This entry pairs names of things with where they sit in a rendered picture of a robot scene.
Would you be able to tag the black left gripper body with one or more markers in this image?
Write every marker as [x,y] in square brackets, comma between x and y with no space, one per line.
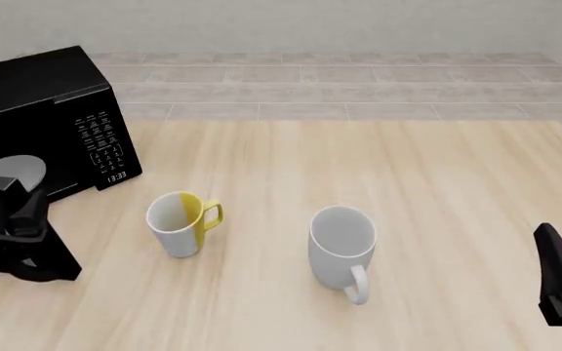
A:
[3,239]

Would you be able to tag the grey microwave turntable plate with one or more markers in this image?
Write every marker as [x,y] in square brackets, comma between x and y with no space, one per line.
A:
[15,167]

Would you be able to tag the black microwave door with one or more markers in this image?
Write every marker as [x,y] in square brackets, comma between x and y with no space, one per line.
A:
[59,261]

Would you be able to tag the black microwave oven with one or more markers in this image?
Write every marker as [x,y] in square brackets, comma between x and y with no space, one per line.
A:
[32,95]

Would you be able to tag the white and yellow mug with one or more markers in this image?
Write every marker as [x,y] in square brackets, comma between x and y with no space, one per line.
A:
[176,237]

